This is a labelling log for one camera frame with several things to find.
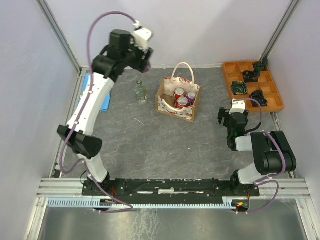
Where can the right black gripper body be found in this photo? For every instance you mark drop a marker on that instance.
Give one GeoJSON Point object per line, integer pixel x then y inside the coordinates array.
{"type": "Point", "coordinates": [226, 120]}

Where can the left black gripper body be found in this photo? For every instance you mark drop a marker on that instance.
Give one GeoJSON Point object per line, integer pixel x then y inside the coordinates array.
{"type": "Point", "coordinates": [133, 58]}

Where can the purple fanta can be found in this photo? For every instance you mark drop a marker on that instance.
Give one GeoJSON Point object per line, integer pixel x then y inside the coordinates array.
{"type": "Point", "coordinates": [191, 96]}
{"type": "Point", "coordinates": [147, 68]}

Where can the red soda can front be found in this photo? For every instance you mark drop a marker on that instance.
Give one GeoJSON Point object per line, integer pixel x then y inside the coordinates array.
{"type": "Point", "coordinates": [182, 102]}

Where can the red soda can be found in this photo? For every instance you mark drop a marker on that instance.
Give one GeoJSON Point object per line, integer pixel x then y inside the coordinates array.
{"type": "Point", "coordinates": [182, 102]}
{"type": "Point", "coordinates": [177, 93]}

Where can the green cap glass soda bottle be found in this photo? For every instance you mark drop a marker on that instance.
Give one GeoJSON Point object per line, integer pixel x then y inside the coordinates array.
{"type": "Point", "coordinates": [141, 92]}

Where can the red soda can back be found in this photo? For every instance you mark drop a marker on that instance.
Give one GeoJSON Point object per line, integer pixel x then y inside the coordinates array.
{"type": "Point", "coordinates": [177, 93]}

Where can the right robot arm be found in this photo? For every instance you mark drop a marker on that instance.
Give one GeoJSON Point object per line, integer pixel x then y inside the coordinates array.
{"type": "Point", "coordinates": [272, 153]}

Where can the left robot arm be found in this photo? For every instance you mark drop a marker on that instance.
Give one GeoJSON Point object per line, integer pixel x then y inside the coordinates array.
{"type": "Point", "coordinates": [78, 132]}

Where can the canvas tote bag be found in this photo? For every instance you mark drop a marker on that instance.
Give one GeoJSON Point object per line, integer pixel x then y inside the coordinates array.
{"type": "Point", "coordinates": [164, 98]}

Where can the dark sock lower compartment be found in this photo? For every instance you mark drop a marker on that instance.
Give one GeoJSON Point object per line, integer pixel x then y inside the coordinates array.
{"type": "Point", "coordinates": [258, 95]}

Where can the rolled dark sock blue-yellow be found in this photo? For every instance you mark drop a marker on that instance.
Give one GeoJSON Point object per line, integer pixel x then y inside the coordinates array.
{"type": "Point", "coordinates": [239, 88]}

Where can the orange wooden divided tray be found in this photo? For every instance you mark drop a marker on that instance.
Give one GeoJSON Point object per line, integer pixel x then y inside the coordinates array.
{"type": "Point", "coordinates": [233, 71]}

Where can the dark folded sock centre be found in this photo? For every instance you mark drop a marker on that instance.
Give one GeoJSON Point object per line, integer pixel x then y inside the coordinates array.
{"type": "Point", "coordinates": [251, 76]}

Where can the dark sock top corner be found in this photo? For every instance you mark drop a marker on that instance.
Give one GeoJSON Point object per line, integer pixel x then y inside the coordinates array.
{"type": "Point", "coordinates": [261, 65]}

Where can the blue patterned cloth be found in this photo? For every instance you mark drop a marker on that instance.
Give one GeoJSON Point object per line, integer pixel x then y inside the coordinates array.
{"type": "Point", "coordinates": [106, 103]}

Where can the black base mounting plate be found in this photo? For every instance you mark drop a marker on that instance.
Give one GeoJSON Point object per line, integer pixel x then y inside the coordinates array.
{"type": "Point", "coordinates": [178, 191]}

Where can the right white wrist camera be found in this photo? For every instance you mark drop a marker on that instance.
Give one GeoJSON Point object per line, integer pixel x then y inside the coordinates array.
{"type": "Point", "coordinates": [237, 106]}

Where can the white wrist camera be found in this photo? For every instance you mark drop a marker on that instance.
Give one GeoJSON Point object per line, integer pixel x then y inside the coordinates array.
{"type": "Point", "coordinates": [237, 106]}
{"type": "Point", "coordinates": [142, 36]}

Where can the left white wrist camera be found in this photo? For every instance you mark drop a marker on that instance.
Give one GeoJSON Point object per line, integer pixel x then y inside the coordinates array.
{"type": "Point", "coordinates": [142, 36]}

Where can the left aluminium corner post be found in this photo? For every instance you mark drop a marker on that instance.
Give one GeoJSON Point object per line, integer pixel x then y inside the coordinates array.
{"type": "Point", "coordinates": [48, 14]}

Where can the aluminium corner post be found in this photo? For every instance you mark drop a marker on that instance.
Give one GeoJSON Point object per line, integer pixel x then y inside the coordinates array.
{"type": "Point", "coordinates": [290, 10]}
{"type": "Point", "coordinates": [48, 14]}

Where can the light blue cable duct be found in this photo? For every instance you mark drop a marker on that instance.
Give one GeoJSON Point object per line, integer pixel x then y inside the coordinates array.
{"type": "Point", "coordinates": [97, 203]}

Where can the right aluminium corner post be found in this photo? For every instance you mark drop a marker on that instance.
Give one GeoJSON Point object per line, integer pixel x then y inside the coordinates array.
{"type": "Point", "coordinates": [290, 10]}

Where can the aluminium frame rail front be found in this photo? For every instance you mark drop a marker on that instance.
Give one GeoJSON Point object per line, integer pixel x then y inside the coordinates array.
{"type": "Point", "coordinates": [291, 188]}

